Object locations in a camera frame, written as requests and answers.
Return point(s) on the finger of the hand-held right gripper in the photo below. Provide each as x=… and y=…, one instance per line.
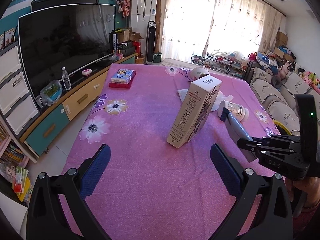
x=240, y=130

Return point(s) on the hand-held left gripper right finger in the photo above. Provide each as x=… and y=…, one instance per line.
x=225, y=170

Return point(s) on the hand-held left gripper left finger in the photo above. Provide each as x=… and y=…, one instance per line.
x=96, y=170

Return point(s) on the white pill bottle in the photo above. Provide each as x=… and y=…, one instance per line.
x=237, y=110

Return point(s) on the dark bin with yellow rim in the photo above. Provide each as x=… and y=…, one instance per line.
x=283, y=127

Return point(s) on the tall beige carton purple print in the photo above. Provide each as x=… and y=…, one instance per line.
x=192, y=110

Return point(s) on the white tissue paper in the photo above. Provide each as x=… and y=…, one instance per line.
x=183, y=95

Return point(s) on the white dotted paper cup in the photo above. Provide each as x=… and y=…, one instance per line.
x=198, y=73

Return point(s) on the person's right forearm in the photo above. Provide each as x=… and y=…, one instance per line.
x=312, y=217

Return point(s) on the person's right hand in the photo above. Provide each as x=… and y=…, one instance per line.
x=313, y=192

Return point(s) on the beige sofa with covers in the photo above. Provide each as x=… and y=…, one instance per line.
x=275, y=105

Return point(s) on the pink floral tablecloth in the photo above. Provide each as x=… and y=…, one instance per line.
x=140, y=130

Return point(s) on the teal and yellow cabinet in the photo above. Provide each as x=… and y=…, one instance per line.
x=50, y=130

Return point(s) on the glass coffee table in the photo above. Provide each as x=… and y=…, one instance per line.
x=225, y=65

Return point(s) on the pile of colourful packets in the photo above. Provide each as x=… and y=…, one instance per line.
x=21, y=187

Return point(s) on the pile of plush toys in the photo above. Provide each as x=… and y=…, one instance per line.
x=310, y=77

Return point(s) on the row of books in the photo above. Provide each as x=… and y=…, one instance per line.
x=12, y=152

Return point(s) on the red tray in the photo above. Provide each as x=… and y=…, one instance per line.
x=122, y=86

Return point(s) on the clear plastic bag with greens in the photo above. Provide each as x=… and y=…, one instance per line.
x=51, y=92

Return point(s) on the clear water bottle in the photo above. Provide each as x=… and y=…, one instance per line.
x=66, y=80

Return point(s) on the blue card box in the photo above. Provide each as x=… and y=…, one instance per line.
x=122, y=76

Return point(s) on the small pink white toy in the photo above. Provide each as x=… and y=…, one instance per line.
x=86, y=72

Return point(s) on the stack of cardboard boxes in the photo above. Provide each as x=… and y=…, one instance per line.
x=281, y=40

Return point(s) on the green box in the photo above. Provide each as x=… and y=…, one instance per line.
x=157, y=57

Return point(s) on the white plastic drawer unit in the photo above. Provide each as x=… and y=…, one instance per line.
x=15, y=90

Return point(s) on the sheer embroidered curtain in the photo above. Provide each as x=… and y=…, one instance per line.
x=212, y=17

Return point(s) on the black and white tower fan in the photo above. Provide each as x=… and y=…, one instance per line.
x=151, y=42

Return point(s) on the tall black box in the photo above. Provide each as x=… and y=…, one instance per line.
x=113, y=42

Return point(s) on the brown wooden board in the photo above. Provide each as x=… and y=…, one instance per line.
x=158, y=30

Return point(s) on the red container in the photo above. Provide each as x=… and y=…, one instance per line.
x=137, y=47

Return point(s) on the large flat screen television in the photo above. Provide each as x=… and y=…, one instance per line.
x=62, y=42

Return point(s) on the open cardboard boxes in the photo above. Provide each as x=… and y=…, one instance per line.
x=125, y=35

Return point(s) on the white standing air conditioner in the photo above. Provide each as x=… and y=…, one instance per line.
x=142, y=25

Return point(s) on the hanging flower ornament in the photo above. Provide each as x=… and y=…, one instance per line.
x=123, y=2

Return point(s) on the black television behind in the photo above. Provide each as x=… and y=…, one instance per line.
x=62, y=2

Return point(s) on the photo frame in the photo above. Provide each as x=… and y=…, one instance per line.
x=7, y=40

